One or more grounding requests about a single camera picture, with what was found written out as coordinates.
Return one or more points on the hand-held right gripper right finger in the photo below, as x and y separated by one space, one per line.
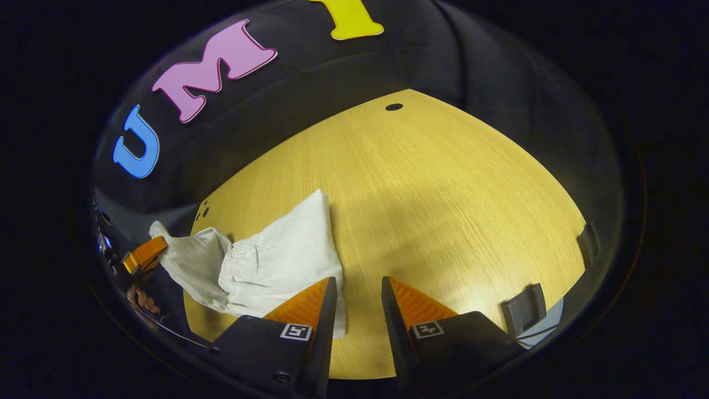
394 332

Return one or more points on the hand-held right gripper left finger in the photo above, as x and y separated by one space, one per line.
327 332

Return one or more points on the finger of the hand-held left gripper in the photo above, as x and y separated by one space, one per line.
144 255

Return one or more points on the white jeans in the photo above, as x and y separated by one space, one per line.
277 260

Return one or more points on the white sheet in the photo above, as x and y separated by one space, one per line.
545 327

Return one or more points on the black backdrop cloth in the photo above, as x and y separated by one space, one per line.
332 72

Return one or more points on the black table bracket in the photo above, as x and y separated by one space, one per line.
523 310
588 244

